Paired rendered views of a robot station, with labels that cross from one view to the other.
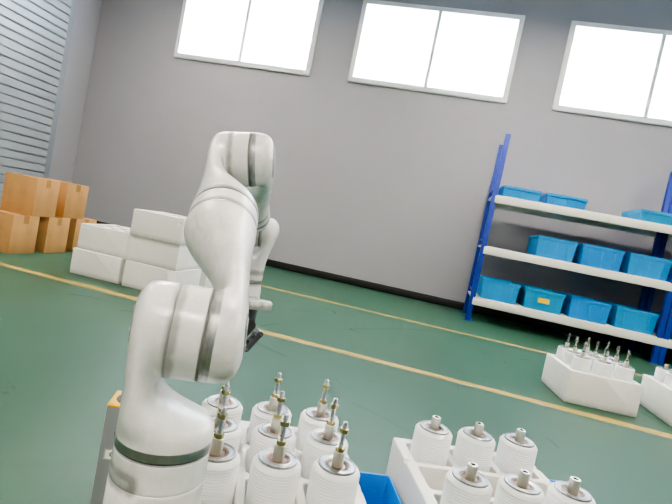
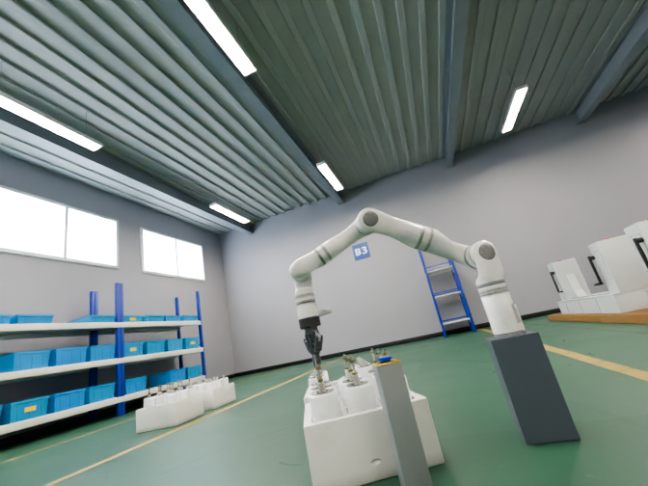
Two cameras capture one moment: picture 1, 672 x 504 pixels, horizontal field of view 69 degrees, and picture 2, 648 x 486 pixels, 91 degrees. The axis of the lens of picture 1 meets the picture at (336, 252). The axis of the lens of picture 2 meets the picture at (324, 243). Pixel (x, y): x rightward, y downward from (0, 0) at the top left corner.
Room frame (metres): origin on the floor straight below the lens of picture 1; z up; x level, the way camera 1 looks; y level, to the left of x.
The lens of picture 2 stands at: (0.92, 1.31, 0.41)
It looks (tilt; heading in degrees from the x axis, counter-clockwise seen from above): 17 degrees up; 275
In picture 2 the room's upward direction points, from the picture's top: 12 degrees counter-clockwise
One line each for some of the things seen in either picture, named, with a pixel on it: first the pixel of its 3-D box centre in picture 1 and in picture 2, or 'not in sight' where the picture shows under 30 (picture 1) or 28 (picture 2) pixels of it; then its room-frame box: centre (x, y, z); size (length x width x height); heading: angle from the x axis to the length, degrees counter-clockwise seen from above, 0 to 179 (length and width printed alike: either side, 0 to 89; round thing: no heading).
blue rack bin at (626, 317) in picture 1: (626, 316); (90, 394); (4.96, -3.04, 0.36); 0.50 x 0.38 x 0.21; 170
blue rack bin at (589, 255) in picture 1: (594, 257); (59, 359); (5.01, -2.62, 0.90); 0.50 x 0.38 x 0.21; 167
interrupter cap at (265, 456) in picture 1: (277, 458); not in sight; (0.91, 0.03, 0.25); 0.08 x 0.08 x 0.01
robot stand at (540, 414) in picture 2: not in sight; (526, 382); (0.47, 0.13, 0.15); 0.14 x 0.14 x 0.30; 78
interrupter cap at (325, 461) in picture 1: (337, 465); not in sight; (0.93, -0.08, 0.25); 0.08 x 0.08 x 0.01
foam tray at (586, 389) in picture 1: (588, 383); (171, 412); (2.82, -1.60, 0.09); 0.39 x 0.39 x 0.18; 85
